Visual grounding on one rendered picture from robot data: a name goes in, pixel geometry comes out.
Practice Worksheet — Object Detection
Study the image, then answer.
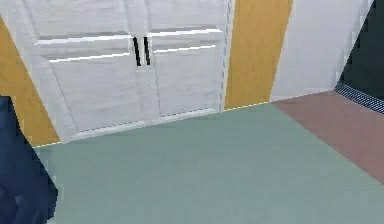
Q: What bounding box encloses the white double door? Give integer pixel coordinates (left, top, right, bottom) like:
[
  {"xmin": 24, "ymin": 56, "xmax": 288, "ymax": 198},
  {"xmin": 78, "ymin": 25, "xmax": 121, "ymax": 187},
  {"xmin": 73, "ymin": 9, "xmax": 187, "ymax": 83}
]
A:
[{"xmin": 0, "ymin": 0, "xmax": 236, "ymax": 144}]

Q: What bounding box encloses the dark blue sofa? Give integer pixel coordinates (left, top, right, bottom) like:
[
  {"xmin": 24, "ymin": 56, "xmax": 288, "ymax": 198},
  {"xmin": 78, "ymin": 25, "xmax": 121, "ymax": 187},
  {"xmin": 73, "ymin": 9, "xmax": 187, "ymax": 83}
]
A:
[{"xmin": 0, "ymin": 95, "xmax": 59, "ymax": 224}]

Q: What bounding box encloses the black door handle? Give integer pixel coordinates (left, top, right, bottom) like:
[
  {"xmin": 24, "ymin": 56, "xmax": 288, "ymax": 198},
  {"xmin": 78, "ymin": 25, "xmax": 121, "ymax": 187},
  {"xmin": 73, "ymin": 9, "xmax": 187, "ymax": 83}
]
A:
[
  {"xmin": 132, "ymin": 36, "xmax": 142, "ymax": 67},
  {"xmin": 143, "ymin": 36, "xmax": 152, "ymax": 66}
]

